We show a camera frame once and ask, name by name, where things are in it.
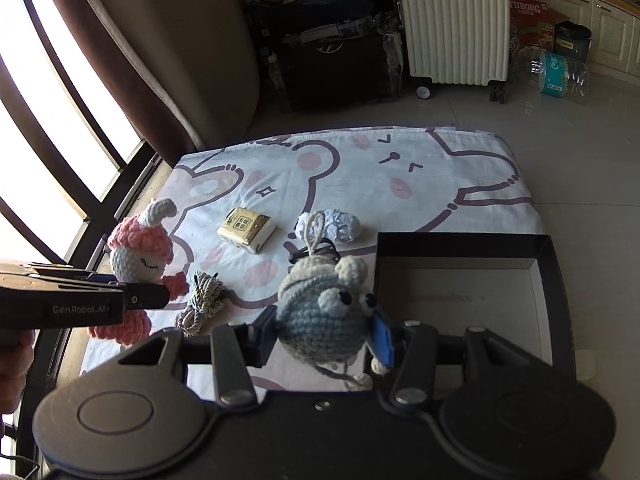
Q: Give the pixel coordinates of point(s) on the black trash bin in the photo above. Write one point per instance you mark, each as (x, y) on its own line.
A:
(572, 40)

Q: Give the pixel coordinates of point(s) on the dark window frame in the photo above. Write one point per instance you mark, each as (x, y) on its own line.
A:
(125, 185)

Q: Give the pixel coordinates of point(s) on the pink crochet doll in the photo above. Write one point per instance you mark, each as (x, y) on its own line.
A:
(140, 250)

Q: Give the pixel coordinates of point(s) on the yellow tissue pack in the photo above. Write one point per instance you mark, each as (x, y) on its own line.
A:
(245, 227)

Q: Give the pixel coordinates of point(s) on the person's left hand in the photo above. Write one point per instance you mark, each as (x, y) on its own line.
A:
(12, 370)

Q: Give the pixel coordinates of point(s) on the brown curtain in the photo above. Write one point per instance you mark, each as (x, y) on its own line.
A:
(125, 60)

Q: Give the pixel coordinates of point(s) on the beige curtain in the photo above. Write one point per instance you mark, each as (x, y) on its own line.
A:
(200, 35)

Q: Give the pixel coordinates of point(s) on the white kitchen cabinets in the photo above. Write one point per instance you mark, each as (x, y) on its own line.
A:
(610, 25)

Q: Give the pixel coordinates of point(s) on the large water jug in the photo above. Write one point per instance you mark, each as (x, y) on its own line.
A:
(555, 72)

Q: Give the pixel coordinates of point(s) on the white yarn bundle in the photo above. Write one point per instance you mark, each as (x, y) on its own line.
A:
(337, 227)

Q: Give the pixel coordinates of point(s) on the black storage case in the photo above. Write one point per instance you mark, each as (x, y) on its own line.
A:
(340, 75)

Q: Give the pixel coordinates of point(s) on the clear plastic bottle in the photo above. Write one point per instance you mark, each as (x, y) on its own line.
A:
(272, 67)

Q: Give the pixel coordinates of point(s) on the black cardboard box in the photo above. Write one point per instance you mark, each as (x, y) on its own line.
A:
(450, 300)

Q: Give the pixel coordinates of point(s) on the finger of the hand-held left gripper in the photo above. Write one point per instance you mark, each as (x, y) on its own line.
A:
(147, 296)
(100, 278)

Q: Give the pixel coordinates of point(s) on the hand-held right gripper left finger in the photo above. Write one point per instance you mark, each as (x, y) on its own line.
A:
(263, 335)

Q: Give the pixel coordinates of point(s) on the red cardboard box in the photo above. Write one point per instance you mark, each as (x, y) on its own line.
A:
(530, 20)

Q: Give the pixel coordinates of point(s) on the blue-grey crochet doll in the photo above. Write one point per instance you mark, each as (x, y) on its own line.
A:
(315, 320)

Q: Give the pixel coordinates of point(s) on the white ribbed suitcase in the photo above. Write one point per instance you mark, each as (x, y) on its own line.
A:
(450, 25)

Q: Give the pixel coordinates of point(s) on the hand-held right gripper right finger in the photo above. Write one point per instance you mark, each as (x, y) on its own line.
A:
(384, 340)

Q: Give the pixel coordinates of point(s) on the cartoon printed bed sheet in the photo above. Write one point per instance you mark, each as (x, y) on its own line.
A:
(375, 200)

